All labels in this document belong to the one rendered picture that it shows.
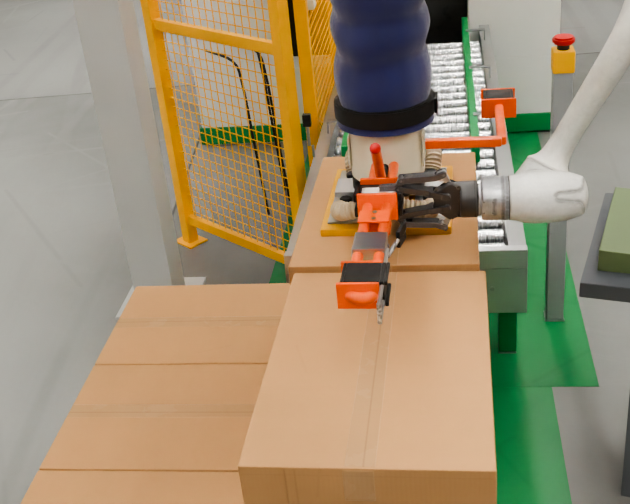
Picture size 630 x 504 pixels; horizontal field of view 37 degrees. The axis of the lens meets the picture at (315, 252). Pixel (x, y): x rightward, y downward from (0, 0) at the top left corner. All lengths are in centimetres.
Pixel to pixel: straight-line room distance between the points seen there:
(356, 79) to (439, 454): 88
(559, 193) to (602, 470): 121
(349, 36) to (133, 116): 155
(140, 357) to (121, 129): 116
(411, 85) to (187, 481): 98
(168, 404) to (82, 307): 163
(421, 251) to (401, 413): 53
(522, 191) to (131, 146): 190
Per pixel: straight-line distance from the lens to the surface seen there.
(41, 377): 357
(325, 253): 204
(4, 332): 390
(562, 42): 309
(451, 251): 201
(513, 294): 280
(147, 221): 360
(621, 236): 240
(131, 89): 340
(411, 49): 203
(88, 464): 224
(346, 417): 158
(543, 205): 190
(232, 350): 250
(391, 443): 153
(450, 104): 402
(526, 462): 292
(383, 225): 182
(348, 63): 205
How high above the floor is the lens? 193
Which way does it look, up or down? 29 degrees down
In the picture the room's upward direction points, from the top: 6 degrees counter-clockwise
